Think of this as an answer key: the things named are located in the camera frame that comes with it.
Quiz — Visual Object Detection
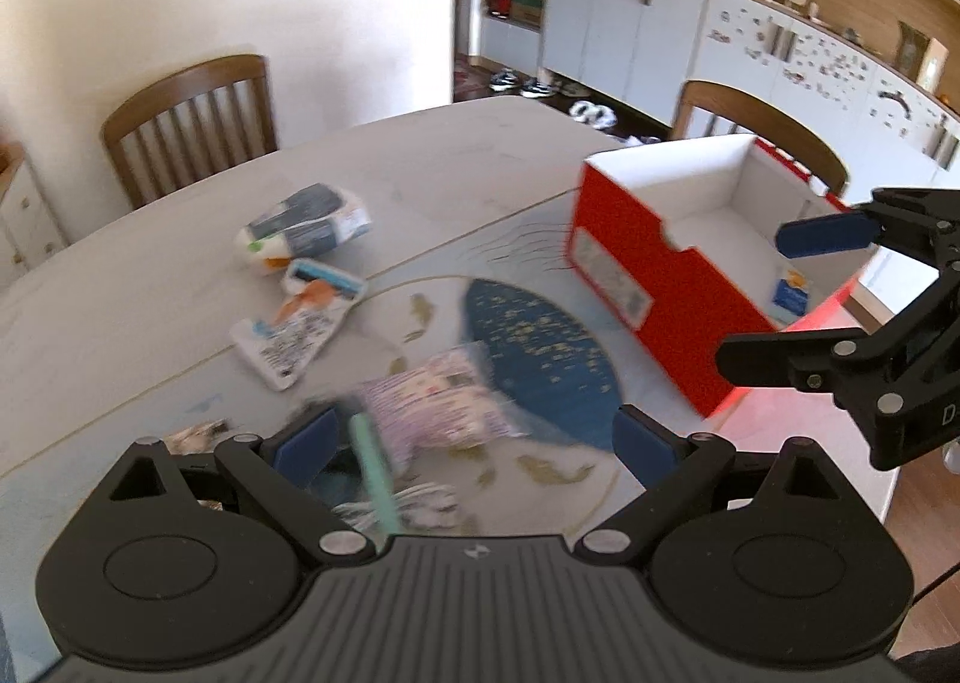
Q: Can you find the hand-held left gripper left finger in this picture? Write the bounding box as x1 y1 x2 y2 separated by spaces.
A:
97 405 376 568

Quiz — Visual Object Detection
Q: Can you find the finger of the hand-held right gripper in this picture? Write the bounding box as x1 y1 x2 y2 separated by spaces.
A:
778 186 960 266
716 327 913 423

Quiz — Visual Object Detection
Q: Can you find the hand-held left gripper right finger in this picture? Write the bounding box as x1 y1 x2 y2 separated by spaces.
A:
574 405 848 568

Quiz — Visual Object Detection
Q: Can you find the small blue white packet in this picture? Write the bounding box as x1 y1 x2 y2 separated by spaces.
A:
771 269 812 326

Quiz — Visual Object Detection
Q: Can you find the green plastic stick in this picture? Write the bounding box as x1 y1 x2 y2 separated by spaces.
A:
347 411 404 543

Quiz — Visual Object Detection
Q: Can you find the pink patterned plastic packet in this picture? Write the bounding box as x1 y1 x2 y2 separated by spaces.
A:
358 344 530 463

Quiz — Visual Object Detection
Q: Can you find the red cardboard box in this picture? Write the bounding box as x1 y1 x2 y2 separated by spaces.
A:
564 133 875 422

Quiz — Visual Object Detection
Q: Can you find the printed marble desktop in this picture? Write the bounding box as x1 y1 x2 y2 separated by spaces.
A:
0 100 905 683

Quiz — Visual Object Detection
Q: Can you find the white snack packet orange print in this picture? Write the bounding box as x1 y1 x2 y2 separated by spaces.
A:
229 291 353 393

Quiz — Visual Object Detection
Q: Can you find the crinkled brown wrapper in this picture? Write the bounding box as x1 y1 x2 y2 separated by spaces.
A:
163 419 230 453

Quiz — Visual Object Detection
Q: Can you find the wooden slatted chair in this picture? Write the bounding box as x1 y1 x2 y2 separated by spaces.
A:
670 79 849 198
100 53 280 212

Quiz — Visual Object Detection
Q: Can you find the framed picture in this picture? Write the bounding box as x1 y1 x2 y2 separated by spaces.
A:
895 21 932 74

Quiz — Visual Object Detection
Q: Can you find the blue white snack packet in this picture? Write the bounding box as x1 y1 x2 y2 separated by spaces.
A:
238 183 374 273

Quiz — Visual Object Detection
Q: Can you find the white sideboard wooden top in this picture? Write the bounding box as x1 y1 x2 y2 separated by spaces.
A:
0 142 70 288

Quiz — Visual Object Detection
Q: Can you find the low white cabinet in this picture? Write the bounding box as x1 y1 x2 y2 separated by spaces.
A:
480 14 543 59

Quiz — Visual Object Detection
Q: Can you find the white wall cabinet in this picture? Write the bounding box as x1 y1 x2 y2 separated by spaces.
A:
540 0 960 171

